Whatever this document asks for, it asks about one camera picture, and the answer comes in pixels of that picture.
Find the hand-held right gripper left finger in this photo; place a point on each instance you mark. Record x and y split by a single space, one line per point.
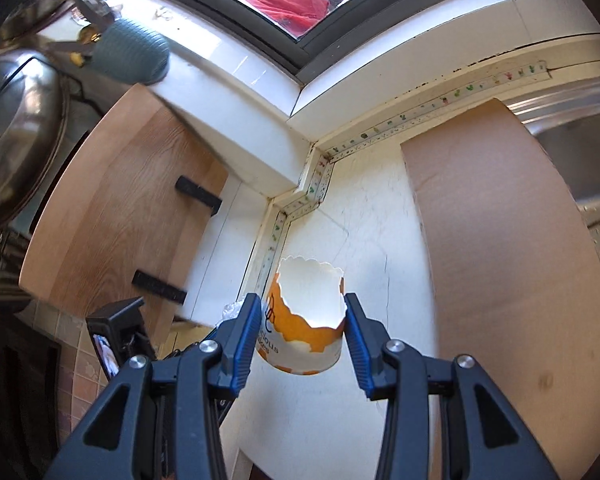
242 340

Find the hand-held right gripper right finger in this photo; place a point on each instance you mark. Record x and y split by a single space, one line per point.
360 345

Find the orange white paper cake cup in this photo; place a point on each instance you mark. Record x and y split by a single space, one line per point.
305 325

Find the crumpled clear plastic bag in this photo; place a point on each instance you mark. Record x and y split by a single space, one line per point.
230 310

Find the wooden cutting board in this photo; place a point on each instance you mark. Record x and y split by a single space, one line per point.
115 200

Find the black metal board holder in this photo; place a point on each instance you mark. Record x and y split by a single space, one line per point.
198 193

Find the flat cardboard sheet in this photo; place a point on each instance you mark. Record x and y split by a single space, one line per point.
504 260

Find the stainless steel pot lid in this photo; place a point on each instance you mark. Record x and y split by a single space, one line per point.
15 135

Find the grey blue ribbed utensil cup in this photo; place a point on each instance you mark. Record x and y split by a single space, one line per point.
130 55

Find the stainless steel sink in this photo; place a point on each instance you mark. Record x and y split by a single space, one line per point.
579 150

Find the red cloth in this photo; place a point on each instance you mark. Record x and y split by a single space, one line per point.
290 7

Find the dark window frame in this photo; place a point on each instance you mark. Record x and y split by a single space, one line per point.
280 35

